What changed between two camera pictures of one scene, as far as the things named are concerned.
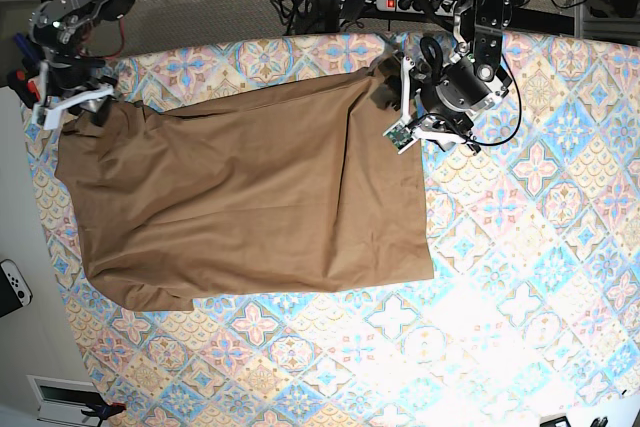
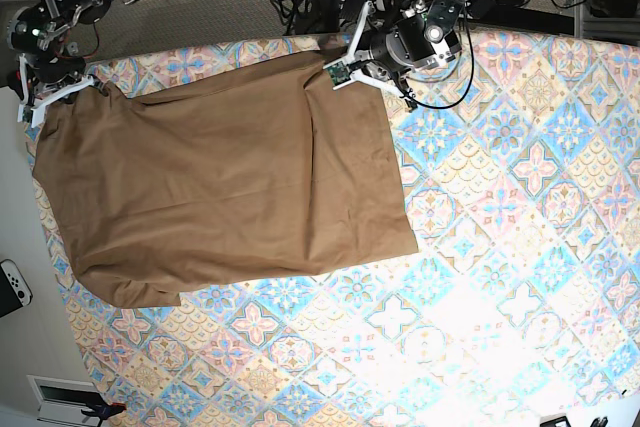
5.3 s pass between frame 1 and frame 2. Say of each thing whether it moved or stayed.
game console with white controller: stayed
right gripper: moved
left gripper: moved
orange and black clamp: stayed
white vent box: stayed
